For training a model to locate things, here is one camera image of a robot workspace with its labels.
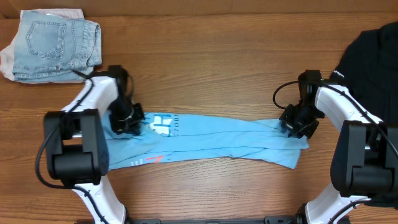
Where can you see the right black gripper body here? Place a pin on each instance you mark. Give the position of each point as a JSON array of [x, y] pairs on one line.
[[294, 123]]

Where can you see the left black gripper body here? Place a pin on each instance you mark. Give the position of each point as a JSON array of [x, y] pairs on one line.
[[131, 123]]

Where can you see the light blue printed t-shirt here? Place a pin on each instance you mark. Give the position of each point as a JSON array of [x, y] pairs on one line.
[[171, 137]]

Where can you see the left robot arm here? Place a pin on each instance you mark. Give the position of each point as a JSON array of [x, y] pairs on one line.
[[74, 154]]

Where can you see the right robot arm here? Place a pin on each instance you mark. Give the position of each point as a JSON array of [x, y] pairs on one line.
[[339, 106]]

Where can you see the black t-shirt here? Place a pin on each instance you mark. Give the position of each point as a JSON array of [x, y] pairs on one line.
[[373, 68]]

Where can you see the folded light denim shorts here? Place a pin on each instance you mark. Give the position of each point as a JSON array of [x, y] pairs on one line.
[[56, 46]]

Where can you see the folded pale pink garment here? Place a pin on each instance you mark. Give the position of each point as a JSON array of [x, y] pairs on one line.
[[7, 59]]

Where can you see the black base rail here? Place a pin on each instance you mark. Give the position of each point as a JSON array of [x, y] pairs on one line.
[[214, 221]]

